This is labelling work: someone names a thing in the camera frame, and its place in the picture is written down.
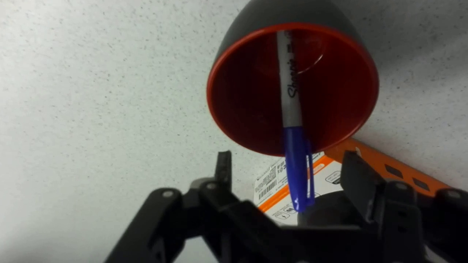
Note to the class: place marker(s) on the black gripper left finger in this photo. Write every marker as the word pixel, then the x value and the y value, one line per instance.
pixel 236 231

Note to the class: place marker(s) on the black mug red interior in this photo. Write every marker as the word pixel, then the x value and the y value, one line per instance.
pixel 338 79

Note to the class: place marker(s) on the blue capped white marker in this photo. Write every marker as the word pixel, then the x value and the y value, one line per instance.
pixel 296 147

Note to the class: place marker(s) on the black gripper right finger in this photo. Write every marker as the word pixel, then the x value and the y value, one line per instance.
pixel 407 223

